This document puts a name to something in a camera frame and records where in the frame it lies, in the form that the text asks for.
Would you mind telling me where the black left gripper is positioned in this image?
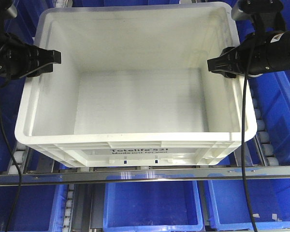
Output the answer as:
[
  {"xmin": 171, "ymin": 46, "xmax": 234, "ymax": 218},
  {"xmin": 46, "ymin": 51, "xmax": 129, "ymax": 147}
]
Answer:
[{"xmin": 0, "ymin": 33, "xmax": 61, "ymax": 80}]

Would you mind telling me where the white plastic tote bin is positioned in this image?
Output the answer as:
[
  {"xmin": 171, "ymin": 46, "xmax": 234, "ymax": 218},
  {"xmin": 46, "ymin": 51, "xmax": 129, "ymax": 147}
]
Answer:
[{"xmin": 14, "ymin": 2, "xmax": 257, "ymax": 167}]

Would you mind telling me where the shelf roller track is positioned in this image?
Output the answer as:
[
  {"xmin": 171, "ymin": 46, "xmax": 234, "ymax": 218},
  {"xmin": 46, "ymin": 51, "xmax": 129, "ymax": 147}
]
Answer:
[
  {"xmin": 7, "ymin": 141, "xmax": 29, "ymax": 174},
  {"xmin": 250, "ymin": 89, "xmax": 279, "ymax": 166}
]

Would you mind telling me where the black cable left side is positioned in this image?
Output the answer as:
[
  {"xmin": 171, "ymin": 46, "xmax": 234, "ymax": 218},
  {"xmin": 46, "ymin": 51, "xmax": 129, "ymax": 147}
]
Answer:
[{"xmin": 0, "ymin": 67, "xmax": 23, "ymax": 232}]

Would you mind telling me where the black cable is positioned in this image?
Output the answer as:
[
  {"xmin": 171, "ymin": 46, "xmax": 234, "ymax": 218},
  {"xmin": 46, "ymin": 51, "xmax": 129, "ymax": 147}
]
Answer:
[
  {"xmin": 241, "ymin": 45, "xmax": 258, "ymax": 232},
  {"xmin": 0, "ymin": 67, "xmax": 23, "ymax": 232}
]

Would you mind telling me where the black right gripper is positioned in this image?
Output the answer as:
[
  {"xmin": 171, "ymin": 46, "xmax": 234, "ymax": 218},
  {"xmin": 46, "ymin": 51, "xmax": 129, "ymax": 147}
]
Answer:
[{"xmin": 207, "ymin": 30, "xmax": 290, "ymax": 79}]

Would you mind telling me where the grey camera left wrist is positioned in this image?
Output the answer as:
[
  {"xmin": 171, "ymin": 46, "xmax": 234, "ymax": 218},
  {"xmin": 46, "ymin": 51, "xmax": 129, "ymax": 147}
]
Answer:
[{"xmin": 0, "ymin": 0, "xmax": 18, "ymax": 19}]

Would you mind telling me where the grey camera right wrist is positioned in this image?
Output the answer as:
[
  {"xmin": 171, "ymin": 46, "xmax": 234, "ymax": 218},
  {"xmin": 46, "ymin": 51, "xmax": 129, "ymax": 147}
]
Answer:
[{"xmin": 231, "ymin": 0, "xmax": 252, "ymax": 21}]

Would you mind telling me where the black cable right side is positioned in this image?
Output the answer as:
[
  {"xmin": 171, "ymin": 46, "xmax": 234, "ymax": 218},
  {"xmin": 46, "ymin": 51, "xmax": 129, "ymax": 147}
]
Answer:
[{"xmin": 241, "ymin": 45, "xmax": 258, "ymax": 232}]

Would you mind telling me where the grey camera wrist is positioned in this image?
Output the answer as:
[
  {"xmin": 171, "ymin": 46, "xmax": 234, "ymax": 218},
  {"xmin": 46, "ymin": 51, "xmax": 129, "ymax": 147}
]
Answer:
[
  {"xmin": 0, "ymin": 0, "xmax": 18, "ymax": 19},
  {"xmin": 231, "ymin": 0, "xmax": 252, "ymax": 21}
]

